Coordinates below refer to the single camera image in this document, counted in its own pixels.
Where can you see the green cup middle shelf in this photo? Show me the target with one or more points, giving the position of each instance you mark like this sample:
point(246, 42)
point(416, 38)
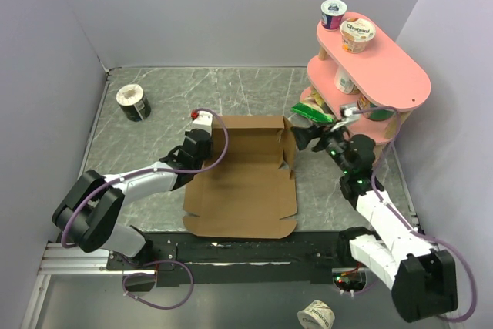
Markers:
point(376, 113)

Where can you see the black-label yogurt cup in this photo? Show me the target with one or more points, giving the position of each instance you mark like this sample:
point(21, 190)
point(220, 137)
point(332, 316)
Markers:
point(133, 102)

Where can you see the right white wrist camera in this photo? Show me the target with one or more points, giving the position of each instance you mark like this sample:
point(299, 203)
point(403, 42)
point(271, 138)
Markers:
point(350, 113)

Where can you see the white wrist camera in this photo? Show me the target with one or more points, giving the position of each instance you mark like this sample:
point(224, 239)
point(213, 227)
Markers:
point(202, 120)
point(350, 113)

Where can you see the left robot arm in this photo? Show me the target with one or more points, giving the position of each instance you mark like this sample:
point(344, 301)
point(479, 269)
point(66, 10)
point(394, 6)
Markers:
point(88, 214)

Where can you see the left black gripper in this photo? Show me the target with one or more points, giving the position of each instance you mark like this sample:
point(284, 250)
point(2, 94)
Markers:
point(208, 155)

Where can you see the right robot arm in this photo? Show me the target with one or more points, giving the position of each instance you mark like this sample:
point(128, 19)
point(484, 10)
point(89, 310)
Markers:
point(421, 279)

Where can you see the orange Chobani yogurt cup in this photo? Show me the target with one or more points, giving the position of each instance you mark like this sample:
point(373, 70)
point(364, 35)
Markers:
point(356, 34)

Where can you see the green chips bag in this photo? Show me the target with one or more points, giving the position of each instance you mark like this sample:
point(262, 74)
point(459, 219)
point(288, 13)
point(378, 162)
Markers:
point(314, 108)

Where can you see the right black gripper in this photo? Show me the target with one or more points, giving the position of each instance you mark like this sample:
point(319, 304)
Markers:
point(304, 135)

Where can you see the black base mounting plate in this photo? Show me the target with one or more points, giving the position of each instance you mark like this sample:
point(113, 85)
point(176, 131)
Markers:
point(179, 258)

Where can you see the yogurt cup bottom edge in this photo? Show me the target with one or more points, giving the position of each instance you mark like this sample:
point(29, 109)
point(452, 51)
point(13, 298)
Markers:
point(316, 315)

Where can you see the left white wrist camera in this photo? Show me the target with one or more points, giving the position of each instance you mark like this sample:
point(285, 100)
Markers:
point(202, 120)

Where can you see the aluminium rail frame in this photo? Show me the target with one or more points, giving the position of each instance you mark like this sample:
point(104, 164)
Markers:
point(75, 290)

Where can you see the white cup middle shelf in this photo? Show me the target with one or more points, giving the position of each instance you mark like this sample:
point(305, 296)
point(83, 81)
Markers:
point(344, 82)

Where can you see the pink three-tier shelf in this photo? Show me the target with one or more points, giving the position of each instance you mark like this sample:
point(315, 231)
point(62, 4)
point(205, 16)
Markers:
point(384, 73)

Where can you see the brown cardboard box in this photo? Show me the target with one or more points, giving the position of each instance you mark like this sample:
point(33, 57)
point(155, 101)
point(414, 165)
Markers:
point(249, 190)

